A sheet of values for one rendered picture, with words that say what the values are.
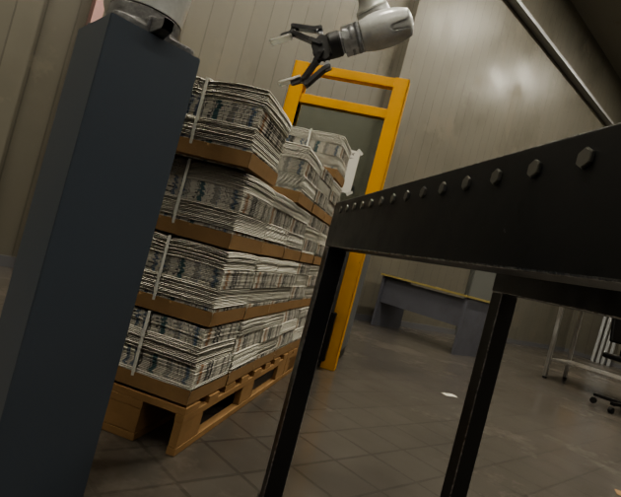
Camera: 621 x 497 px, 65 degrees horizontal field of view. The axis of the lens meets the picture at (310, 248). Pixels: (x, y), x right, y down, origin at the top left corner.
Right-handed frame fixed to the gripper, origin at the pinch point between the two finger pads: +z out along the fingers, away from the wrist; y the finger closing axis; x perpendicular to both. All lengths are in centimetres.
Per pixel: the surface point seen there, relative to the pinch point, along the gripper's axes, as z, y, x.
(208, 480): 39, 114, -15
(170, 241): 40, 48, -10
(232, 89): 12.3, 10.4, -13.0
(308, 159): 5, 18, 48
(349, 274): 12, 61, 159
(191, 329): 39, 74, -10
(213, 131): 19.8, 21.3, -13.9
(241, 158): 13.2, 30.9, -13.5
